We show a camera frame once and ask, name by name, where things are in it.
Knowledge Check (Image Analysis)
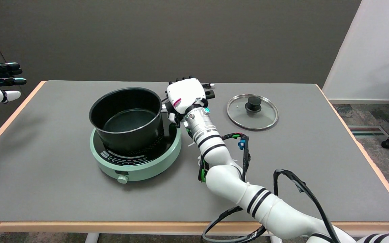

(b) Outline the black hanging arm cable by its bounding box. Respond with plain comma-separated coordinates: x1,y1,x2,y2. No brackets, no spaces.
201,206,267,243

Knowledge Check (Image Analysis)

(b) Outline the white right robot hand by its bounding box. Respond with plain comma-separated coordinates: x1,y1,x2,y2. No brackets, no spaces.
166,76,209,129

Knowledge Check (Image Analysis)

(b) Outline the grey table mat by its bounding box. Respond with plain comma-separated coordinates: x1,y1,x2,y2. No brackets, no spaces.
0,80,389,223

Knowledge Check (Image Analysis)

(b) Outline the green round induction stove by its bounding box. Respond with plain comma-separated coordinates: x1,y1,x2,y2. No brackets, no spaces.
90,122,182,184

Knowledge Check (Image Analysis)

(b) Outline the green and black wrist cable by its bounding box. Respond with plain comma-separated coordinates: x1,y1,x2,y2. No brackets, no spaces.
198,158,209,183

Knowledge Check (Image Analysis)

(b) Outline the black stove power cable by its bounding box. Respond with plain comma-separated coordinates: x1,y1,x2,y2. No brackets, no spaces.
160,82,215,104

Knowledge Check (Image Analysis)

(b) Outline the floor vent grille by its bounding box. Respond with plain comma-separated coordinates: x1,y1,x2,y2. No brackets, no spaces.
347,126,389,138

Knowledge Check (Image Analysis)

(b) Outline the white partition panel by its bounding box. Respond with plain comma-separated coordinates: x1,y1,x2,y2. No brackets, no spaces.
322,0,389,104

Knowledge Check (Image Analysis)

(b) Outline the black soup pot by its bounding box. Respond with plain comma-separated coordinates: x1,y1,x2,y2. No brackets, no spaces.
89,87,216,157

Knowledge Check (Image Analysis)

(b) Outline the black cable with blue tag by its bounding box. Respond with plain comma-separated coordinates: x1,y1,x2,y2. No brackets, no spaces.
221,133,251,183

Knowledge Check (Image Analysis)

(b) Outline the black looping arm cable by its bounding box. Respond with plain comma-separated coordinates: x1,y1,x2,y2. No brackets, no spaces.
273,169,341,243

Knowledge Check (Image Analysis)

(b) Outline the glass pot lid black knob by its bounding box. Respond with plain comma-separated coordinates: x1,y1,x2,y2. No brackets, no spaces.
226,94,279,131

